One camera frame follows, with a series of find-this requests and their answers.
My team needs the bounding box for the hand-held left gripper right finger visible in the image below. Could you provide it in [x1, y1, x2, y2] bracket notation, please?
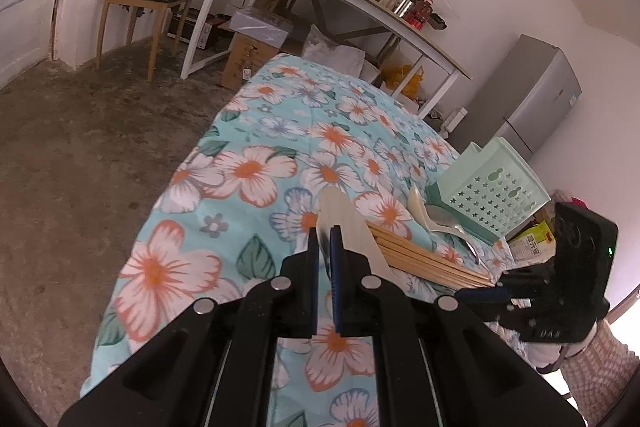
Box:
[330, 224, 586, 427]

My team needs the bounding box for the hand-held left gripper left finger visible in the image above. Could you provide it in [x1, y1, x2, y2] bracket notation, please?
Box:
[57, 227, 321, 427]

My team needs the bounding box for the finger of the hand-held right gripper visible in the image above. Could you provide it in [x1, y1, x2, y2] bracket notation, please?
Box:
[477, 303, 516, 323]
[454, 284, 511, 306]

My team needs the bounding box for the large white plastic spoon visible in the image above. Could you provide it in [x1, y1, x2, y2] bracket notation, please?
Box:
[317, 186, 391, 280]

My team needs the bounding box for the bundle of wooden chopsticks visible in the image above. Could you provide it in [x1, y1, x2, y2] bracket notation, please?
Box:
[367, 221, 496, 290]

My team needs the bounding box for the metal spoon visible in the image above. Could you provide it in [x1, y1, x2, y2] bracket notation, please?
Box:
[425, 205, 482, 266]

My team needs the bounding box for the mint green utensil basket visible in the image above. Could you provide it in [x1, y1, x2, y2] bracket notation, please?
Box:
[425, 137, 551, 245]

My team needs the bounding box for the small white plastic spoon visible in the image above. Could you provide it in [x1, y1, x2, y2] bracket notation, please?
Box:
[407, 186, 476, 239]

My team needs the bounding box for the person's right forearm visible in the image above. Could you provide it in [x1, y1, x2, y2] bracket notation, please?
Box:
[560, 319, 640, 425]

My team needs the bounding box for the person's right hand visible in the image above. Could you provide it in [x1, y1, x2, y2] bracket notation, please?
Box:
[531, 324, 603, 374]

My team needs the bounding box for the yellow green rice bag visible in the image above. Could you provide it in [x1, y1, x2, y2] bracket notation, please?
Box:
[507, 222, 557, 265]

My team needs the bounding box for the floral blue blanket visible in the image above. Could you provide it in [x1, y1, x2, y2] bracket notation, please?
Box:
[80, 54, 541, 427]

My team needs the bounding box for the grey refrigerator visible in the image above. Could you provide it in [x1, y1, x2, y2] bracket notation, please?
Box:
[447, 34, 582, 162]

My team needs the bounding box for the yellow plastic bag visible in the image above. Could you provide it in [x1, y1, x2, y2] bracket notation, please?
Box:
[382, 64, 426, 100]

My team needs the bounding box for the white plastic bag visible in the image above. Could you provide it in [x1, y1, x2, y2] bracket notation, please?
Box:
[301, 25, 366, 78]

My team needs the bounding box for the brown cardboard box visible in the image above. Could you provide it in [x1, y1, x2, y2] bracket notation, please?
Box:
[220, 32, 281, 90]

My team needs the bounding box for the white toaster oven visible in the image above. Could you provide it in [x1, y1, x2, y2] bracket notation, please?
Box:
[167, 9, 226, 50]

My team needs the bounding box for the red bottle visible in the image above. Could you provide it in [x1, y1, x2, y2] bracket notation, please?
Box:
[407, 0, 433, 28]

